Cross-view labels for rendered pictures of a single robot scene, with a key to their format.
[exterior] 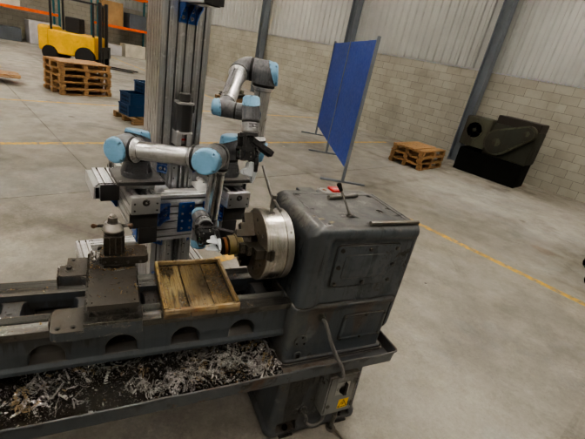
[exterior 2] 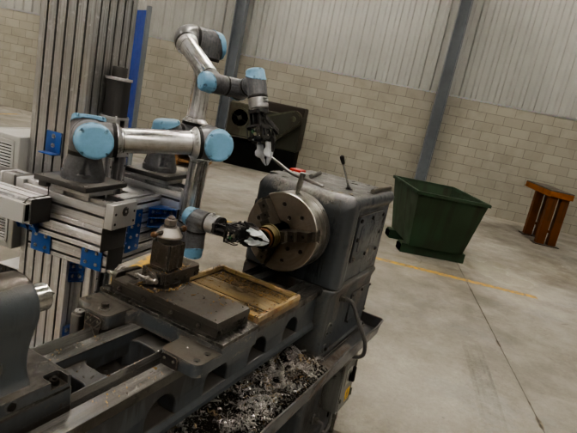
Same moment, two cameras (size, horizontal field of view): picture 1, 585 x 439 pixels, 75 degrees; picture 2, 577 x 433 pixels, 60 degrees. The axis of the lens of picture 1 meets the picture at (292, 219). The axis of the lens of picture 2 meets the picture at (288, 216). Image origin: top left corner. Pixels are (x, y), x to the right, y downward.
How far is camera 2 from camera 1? 1.26 m
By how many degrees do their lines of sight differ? 35
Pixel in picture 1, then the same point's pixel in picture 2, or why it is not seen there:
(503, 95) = not seen: hidden behind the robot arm
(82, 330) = (221, 354)
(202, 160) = (219, 143)
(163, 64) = (96, 27)
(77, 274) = (123, 310)
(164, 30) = not seen: outside the picture
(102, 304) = (226, 318)
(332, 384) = (344, 373)
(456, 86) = not seen: hidden behind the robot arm
